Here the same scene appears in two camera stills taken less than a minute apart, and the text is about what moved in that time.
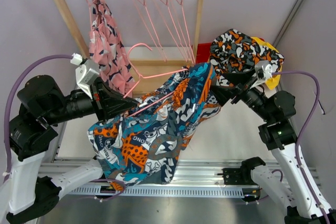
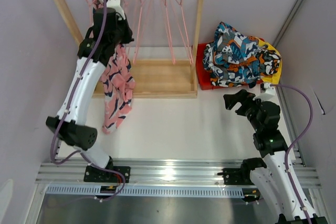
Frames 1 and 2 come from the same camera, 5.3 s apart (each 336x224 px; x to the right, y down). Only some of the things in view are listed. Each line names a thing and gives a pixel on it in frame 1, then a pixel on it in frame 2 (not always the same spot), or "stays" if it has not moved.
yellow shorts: (271, 83) stays
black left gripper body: (96, 89) → (123, 35)
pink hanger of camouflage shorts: (142, 10) → (142, 2)
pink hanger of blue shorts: (141, 77) → (137, 18)
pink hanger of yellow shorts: (182, 29) stays
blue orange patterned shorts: (142, 147) → (232, 56)
